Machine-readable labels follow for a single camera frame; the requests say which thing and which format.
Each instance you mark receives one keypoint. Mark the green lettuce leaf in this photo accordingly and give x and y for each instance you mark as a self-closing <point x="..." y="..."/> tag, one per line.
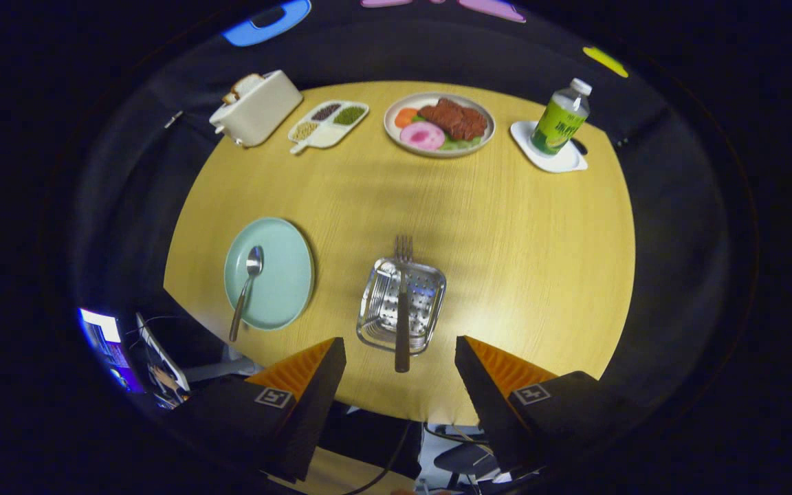
<point x="463" y="143"/>

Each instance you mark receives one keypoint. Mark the orange carrot slice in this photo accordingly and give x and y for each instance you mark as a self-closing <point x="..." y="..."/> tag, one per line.
<point x="405" y="117"/>

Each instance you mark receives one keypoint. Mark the perforated metal basket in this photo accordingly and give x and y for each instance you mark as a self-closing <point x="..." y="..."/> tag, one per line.
<point x="423" y="295"/>

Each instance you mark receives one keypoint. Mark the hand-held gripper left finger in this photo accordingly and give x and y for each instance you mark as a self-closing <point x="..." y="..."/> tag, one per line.
<point x="313" y="405"/>

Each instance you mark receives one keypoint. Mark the white toaster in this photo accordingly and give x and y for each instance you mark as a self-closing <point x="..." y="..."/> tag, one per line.
<point x="265" y="113"/>

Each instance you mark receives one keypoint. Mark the pink ham slice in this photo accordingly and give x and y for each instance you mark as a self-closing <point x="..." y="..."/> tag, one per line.
<point x="422" y="135"/>

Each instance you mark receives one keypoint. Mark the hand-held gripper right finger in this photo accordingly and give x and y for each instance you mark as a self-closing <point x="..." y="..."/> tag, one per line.
<point x="489" y="405"/>

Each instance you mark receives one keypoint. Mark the toast slice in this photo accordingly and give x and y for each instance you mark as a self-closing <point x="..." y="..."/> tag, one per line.
<point x="247" y="84"/>
<point x="229" y="97"/>

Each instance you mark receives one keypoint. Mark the brown meat piece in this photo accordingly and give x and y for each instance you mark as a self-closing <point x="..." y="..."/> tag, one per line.
<point x="454" y="118"/>

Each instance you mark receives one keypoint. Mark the metal fork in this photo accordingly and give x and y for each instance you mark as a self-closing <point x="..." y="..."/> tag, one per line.
<point x="403" y="323"/>

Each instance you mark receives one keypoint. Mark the grey laptop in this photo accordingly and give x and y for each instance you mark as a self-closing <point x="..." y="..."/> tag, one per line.
<point x="162" y="357"/>

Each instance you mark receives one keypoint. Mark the white square coaster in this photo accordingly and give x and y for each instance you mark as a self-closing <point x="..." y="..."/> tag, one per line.
<point x="561" y="163"/>

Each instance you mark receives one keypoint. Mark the glowing computer monitor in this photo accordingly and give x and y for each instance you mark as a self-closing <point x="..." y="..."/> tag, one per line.
<point x="108" y="344"/>

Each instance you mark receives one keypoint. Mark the white divided bean dish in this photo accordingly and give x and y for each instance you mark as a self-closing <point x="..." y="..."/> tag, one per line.
<point x="327" y="127"/>

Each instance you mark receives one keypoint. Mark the mint green plate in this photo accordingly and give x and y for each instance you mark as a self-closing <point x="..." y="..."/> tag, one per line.
<point x="282" y="275"/>

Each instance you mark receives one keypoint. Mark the metal spoon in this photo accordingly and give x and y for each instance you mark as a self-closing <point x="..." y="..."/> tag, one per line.
<point x="254" y="261"/>

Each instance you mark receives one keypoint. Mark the black office chair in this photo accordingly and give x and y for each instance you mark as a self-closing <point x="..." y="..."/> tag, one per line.
<point x="465" y="459"/>

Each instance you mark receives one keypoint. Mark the white food plate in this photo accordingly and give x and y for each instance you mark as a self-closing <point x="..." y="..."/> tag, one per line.
<point x="396" y="134"/>

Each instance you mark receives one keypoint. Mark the green label drink bottle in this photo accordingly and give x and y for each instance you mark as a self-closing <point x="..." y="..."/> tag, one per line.
<point x="559" y="120"/>

